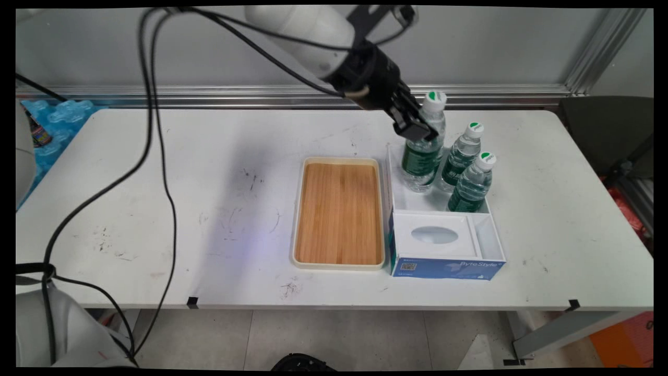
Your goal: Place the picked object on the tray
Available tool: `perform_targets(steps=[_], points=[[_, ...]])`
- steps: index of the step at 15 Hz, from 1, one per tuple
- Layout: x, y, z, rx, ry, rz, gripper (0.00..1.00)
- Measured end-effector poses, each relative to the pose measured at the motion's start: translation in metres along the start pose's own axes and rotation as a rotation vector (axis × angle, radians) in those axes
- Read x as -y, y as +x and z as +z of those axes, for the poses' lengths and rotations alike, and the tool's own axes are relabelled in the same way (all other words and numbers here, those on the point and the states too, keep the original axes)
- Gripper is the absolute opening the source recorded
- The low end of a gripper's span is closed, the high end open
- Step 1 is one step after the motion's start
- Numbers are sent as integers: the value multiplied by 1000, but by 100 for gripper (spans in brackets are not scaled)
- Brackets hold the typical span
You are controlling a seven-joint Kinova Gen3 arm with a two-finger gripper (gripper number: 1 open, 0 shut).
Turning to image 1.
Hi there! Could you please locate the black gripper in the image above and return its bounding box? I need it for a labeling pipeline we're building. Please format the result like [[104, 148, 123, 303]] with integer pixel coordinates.
[[326, 44, 439, 143]]

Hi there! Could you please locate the green label water bottle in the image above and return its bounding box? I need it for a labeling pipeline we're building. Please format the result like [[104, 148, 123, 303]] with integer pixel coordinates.
[[401, 90, 448, 193], [437, 122, 485, 193], [447, 151, 497, 213]]

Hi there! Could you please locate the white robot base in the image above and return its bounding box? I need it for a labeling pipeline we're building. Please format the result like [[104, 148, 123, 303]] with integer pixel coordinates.
[[16, 285, 139, 368]]

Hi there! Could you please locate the wooden tray with cream rim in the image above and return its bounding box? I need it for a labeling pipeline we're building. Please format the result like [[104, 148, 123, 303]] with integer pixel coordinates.
[[290, 157, 387, 271]]

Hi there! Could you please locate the blue white tissue box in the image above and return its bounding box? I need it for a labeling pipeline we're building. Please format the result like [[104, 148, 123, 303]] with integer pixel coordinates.
[[392, 211, 483, 260]]

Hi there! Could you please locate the white and blue ByteDance box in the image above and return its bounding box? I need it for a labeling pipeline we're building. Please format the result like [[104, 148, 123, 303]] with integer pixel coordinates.
[[386, 144, 507, 281]]

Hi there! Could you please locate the dark grey chair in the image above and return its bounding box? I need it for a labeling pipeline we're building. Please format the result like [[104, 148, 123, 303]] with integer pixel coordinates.
[[558, 96, 654, 179]]

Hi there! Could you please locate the red bag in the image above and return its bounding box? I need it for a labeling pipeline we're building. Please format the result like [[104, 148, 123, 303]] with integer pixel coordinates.
[[604, 178, 649, 247]]

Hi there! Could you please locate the grey table leg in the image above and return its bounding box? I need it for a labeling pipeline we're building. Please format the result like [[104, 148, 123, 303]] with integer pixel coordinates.
[[504, 311, 640, 366]]

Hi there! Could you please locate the black round object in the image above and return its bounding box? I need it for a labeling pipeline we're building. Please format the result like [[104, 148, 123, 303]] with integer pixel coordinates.
[[270, 353, 336, 372]]

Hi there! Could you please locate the orange crate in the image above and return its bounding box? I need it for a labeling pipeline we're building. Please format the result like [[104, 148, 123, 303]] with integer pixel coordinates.
[[590, 312, 654, 368]]

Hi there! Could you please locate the printed drink can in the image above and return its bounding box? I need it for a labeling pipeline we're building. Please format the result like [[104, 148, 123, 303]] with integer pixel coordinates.
[[26, 110, 53, 148]]

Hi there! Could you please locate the white rounded machine part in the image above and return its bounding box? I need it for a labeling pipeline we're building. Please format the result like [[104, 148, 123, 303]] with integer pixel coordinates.
[[16, 102, 36, 207]]

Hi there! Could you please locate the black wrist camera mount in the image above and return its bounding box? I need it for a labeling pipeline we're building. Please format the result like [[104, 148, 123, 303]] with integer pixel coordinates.
[[346, 5, 419, 33]]

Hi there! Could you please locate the black cable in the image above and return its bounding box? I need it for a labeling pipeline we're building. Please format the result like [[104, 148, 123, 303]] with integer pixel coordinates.
[[16, 73, 69, 103], [177, 6, 413, 99], [41, 7, 181, 365], [132, 7, 181, 358]]

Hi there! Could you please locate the aluminium frame rail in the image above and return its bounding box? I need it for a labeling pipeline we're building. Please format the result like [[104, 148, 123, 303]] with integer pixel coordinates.
[[16, 85, 575, 110]]

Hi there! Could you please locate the aluminium frame post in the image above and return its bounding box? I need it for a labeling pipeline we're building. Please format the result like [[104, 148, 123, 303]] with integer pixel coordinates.
[[564, 7, 649, 98]]

